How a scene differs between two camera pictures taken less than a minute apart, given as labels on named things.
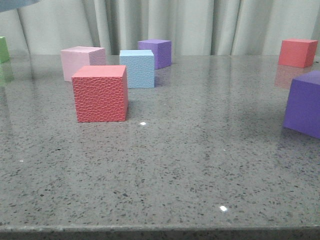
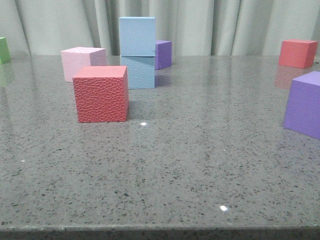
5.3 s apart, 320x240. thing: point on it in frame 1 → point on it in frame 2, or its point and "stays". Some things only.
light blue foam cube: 7,5 → 137,36
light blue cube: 140,64 stays
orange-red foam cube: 300,53 stays
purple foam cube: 161,49 stays
